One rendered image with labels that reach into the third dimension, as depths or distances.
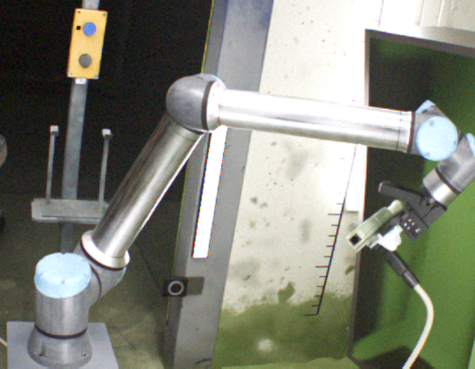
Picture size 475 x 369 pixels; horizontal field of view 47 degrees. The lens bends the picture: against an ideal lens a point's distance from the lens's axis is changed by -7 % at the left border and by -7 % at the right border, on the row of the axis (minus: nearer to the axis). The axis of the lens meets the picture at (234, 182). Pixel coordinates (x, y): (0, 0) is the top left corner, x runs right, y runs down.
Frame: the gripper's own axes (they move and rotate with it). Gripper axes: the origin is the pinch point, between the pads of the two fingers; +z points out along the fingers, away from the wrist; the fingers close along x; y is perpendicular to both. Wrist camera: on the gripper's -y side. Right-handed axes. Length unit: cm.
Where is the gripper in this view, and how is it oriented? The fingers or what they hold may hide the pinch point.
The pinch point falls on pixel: (373, 240)
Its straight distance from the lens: 151.1
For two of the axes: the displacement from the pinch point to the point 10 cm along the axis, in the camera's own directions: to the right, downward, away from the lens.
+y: 6.5, 7.2, -2.3
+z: -6.0, 6.7, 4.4
